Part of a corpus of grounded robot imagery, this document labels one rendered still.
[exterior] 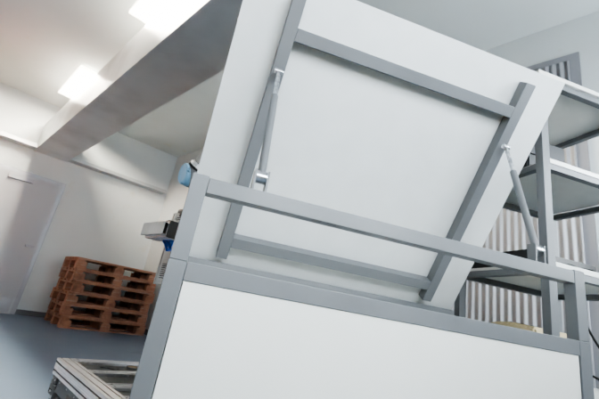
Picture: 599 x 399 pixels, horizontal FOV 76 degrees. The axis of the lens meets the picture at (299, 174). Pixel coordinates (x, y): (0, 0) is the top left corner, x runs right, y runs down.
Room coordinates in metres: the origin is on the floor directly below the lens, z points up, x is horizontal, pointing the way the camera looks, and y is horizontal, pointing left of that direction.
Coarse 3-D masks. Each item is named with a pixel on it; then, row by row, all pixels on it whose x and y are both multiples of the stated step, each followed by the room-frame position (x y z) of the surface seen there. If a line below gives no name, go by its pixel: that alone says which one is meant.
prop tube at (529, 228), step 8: (512, 176) 1.19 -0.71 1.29; (520, 184) 1.17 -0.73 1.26; (520, 192) 1.16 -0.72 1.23; (520, 200) 1.16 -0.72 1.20; (528, 208) 1.15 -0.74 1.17; (528, 216) 1.14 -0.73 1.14; (528, 224) 1.14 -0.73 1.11; (528, 232) 1.14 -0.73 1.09; (536, 240) 1.12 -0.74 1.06; (544, 248) 1.11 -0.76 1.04
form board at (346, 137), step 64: (256, 0) 0.93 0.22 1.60; (320, 0) 0.94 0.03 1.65; (256, 64) 1.05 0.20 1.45; (320, 64) 1.06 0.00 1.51; (448, 64) 1.09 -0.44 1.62; (512, 64) 1.10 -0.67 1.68; (320, 128) 1.19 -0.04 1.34; (384, 128) 1.21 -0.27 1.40; (448, 128) 1.23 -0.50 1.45; (320, 192) 1.34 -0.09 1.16; (384, 192) 1.36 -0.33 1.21; (448, 192) 1.39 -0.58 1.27; (256, 256) 1.48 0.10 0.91; (384, 256) 1.54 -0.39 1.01
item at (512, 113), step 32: (288, 32) 0.96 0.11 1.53; (384, 64) 1.04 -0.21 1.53; (448, 96) 1.15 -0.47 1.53; (480, 96) 1.13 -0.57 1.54; (256, 128) 1.14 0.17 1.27; (512, 128) 1.21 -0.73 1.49; (256, 160) 1.21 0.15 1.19; (480, 192) 1.35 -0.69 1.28; (224, 256) 1.42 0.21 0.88; (288, 256) 1.45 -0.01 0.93; (320, 256) 1.47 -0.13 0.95; (448, 256) 1.52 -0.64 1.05
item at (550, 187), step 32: (576, 96) 1.37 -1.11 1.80; (544, 128) 1.31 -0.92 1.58; (576, 128) 1.65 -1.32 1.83; (544, 160) 1.31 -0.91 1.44; (512, 192) 1.68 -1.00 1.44; (544, 192) 1.31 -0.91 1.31; (576, 192) 1.55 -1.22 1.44; (544, 224) 1.32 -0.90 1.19; (512, 288) 1.82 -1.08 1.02; (544, 288) 1.33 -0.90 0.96; (544, 320) 1.34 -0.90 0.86
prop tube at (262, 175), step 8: (272, 96) 0.98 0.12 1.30; (272, 104) 0.96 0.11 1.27; (272, 112) 0.96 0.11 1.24; (272, 120) 0.95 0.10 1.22; (272, 128) 0.95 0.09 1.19; (264, 136) 0.94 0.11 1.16; (264, 144) 0.93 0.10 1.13; (264, 152) 0.92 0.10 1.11; (264, 160) 0.91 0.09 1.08; (264, 168) 0.91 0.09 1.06; (264, 176) 0.90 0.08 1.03; (264, 184) 0.91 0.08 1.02
